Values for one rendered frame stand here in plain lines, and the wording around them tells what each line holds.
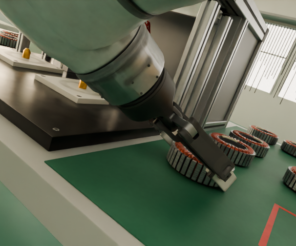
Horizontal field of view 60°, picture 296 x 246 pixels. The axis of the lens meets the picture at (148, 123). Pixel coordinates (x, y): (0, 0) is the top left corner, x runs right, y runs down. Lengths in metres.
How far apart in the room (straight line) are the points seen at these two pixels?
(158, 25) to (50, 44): 0.61
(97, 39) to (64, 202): 0.16
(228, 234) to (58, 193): 0.20
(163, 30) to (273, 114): 6.17
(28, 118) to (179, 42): 0.51
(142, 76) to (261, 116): 6.67
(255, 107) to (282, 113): 0.62
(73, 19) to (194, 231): 0.24
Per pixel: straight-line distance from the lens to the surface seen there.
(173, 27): 0.80
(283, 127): 6.86
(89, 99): 0.55
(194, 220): 0.32
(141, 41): 0.26
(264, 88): 6.92
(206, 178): 0.41
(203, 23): 0.58
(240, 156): 0.58
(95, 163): 0.36
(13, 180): 0.36
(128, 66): 0.25
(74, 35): 0.22
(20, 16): 0.24
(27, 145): 0.37
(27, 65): 0.74
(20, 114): 0.41
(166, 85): 0.30
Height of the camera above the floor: 0.91
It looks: 14 degrees down
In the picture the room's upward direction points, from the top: 20 degrees clockwise
